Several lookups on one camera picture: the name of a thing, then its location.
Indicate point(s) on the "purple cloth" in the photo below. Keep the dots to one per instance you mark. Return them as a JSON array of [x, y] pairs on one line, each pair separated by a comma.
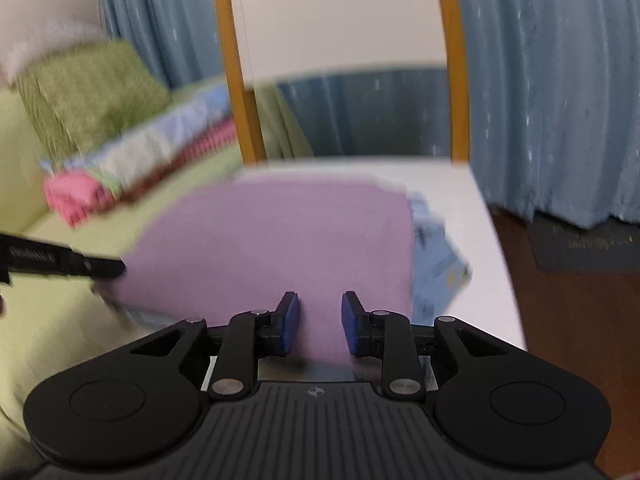
[[280, 245]]

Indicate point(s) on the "dark floor mat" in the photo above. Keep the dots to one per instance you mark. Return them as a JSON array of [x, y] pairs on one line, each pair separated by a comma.
[[585, 242]]

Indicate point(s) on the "pink striped folded cloth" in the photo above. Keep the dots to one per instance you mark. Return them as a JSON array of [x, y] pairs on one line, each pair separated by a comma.
[[212, 140]]

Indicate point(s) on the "light green bed sheet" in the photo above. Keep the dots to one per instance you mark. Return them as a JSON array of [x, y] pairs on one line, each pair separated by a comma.
[[45, 320]]

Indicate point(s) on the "wooden framed mirror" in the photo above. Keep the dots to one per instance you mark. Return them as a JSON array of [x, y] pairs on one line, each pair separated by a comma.
[[340, 60]]

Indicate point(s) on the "white table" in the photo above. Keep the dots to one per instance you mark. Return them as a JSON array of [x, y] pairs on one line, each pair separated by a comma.
[[480, 220]]

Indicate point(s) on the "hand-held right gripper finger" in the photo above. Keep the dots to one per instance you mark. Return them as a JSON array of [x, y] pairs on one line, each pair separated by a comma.
[[97, 266]]

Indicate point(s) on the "white pillow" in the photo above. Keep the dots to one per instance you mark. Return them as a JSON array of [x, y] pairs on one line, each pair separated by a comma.
[[45, 47]]

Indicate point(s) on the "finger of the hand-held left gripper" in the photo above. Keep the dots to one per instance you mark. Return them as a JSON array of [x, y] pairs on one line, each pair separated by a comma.
[[292, 322], [349, 322]]

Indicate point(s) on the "blue patterned cloth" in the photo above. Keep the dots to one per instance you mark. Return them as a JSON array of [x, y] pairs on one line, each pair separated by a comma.
[[437, 265]]

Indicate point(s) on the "light blue folded cloth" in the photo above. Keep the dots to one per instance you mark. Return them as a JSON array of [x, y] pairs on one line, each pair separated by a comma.
[[150, 145]]

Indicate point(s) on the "blue curtain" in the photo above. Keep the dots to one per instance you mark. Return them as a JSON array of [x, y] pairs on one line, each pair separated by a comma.
[[545, 85]]

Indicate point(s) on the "green pillow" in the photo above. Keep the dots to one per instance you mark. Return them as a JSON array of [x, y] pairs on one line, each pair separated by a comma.
[[95, 95]]

